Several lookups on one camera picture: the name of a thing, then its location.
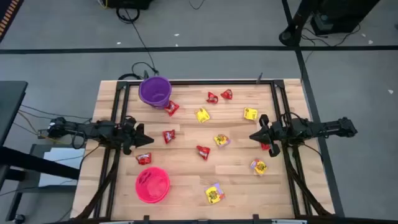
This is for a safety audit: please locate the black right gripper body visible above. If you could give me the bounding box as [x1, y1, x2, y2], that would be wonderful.
[259, 114, 285, 158]

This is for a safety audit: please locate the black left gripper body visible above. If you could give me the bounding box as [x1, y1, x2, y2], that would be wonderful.
[119, 115, 139, 156]

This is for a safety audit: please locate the yellow sour candy packet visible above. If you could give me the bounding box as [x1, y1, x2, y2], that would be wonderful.
[249, 158, 269, 177]
[213, 134, 232, 148]
[204, 182, 226, 205]

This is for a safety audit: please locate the plain yellow candy packet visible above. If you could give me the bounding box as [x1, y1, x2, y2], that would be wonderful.
[243, 107, 259, 121]
[195, 107, 211, 124]

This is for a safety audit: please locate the pink halloween bucket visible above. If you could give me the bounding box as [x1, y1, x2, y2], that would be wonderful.
[134, 166, 171, 204]

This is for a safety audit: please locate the purple halloween bucket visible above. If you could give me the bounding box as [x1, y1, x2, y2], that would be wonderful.
[138, 76, 173, 110]

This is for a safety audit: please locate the black desk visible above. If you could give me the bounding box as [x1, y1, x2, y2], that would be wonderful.
[0, 80, 29, 147]

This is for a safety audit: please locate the black equipment box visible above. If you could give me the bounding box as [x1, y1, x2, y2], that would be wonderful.
[310, 0, 382, 35]

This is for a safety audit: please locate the black equipment case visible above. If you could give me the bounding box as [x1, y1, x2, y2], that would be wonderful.
[99, 0, 155, 10]

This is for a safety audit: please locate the black orange striped mat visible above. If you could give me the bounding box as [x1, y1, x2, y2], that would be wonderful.
[0, 0, 25, 43]

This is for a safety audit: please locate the black floor cable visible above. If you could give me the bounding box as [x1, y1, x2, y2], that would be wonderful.
[115, 7, 160, 78]

